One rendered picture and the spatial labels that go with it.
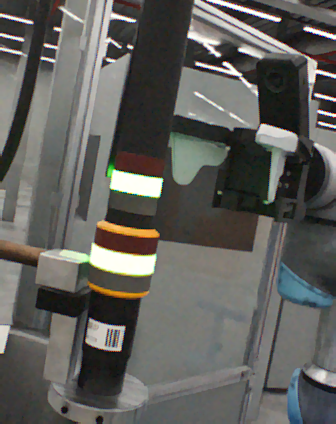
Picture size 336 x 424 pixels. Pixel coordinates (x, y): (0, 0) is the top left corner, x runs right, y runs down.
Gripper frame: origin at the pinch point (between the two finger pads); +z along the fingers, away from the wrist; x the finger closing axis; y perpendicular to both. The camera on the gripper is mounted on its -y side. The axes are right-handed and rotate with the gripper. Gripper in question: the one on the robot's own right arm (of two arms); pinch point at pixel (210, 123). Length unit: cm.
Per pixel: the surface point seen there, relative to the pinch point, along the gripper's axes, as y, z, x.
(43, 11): -5.1, 12.0, 7.7
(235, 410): 80, -126, 48
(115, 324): 14.9, 9.0, -1.3
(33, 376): 26.4, 0.8, 14.0
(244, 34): -36, -94, 53
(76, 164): 7, -47, 62
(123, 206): 7.1, 9.5, -0.6
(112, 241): 9.4, 10.0, -0.6
